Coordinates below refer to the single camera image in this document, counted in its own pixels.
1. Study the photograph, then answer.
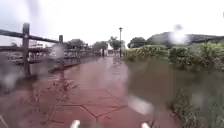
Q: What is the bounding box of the red paved path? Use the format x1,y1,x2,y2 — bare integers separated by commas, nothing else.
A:
0,55,183,128

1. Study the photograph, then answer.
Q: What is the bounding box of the row of trees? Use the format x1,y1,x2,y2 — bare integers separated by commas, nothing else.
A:
63,35,148,52

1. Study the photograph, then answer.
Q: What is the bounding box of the grass strip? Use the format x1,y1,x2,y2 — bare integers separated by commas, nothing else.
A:
125,59,224,128

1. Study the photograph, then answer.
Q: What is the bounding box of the robot's own part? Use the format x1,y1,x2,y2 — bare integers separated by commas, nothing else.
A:
140,122,151,128
70,119,82,128

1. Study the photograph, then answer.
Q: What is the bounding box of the row of green bushes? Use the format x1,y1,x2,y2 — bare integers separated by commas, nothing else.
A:
122,42,224,73

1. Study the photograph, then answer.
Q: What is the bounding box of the long low building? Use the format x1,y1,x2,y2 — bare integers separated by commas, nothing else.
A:
146,31,224,46

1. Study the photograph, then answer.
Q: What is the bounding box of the lamp post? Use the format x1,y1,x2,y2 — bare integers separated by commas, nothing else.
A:
118,26,124,59

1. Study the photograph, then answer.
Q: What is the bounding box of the dark wooden rail fence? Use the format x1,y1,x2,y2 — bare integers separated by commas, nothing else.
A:
0,22,102,80

